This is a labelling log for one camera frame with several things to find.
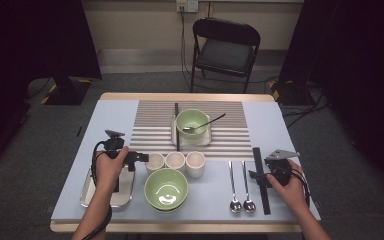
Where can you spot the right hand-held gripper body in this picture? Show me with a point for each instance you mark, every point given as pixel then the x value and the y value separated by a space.
pixel 280 168

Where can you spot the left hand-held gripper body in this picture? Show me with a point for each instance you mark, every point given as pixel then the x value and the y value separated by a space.
pixel 115 145

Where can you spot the black chopstick holder strip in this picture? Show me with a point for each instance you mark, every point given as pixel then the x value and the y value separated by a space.
pixel 265 200

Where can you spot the steel spoon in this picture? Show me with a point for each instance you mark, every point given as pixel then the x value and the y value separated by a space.
pixel 187 129
pixel 249 205
pixel 235 205

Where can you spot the white tray with metal rim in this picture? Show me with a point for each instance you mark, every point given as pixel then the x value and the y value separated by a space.
pixel 125 190
pixel 206 140

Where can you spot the green bowl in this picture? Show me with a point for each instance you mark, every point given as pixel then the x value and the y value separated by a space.
pixel 193 118
pixel 166 186

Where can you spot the person's left hand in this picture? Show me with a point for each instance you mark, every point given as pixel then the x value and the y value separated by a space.
pixel 110 171

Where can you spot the person's right hand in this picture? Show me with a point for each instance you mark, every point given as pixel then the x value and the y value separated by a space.
pixel 291 193

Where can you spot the white cup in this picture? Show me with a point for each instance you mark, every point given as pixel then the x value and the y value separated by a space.
pixel 195 163
pixel 154 161
pixel 175 160

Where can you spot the light blue board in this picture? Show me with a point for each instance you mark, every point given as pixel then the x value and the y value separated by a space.
pixel 110 113

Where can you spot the striped placemat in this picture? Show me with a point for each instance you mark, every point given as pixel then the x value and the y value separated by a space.
pixel 233 133

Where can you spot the black stand base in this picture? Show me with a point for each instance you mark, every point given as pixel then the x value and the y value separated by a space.
pixel 65 93
pixel 291 96

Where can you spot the black folding chair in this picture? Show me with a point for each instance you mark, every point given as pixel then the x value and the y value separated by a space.
pixel 226 53

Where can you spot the black curtain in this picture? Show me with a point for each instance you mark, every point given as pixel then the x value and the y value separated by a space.
pixel 30 40
pixel 363 66

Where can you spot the white wall socket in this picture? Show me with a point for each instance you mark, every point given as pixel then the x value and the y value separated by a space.
pixel 187 5

